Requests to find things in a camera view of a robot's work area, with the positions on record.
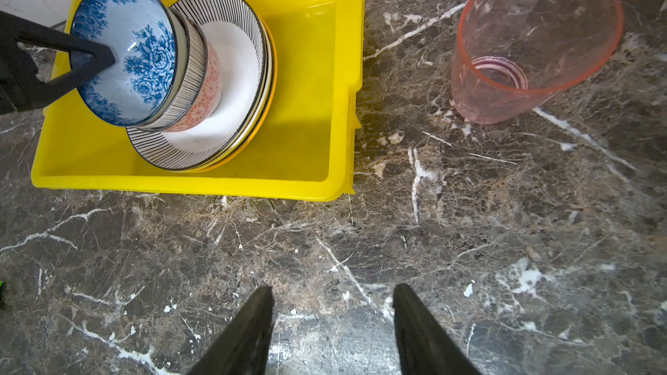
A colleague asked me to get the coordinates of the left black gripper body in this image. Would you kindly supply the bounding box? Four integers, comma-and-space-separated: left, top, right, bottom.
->
1, 11, 36, 115

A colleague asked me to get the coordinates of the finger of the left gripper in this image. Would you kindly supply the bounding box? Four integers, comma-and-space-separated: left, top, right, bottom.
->
20, 57, 116, 112
15, 17, 114, 60

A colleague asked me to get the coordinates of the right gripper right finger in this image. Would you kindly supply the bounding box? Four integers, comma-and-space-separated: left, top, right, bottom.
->
393, 283, 479, 374

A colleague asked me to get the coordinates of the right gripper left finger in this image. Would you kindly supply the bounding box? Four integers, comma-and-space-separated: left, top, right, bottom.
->
188, 286, 274, 375

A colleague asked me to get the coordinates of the blue floral pattern bowl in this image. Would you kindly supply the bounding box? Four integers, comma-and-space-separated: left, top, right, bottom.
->
69, 0, 178, 127

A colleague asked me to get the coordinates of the black floral pattern bowl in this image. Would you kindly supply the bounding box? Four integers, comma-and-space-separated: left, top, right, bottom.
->
166, 43, 223, 133

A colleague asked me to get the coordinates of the yellow plastic bin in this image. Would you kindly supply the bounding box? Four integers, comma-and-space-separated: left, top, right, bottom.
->
31, 0, 365, 201

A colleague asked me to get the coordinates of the pink glass cup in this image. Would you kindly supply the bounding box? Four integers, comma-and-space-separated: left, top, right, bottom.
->
452, 0, 624, 124

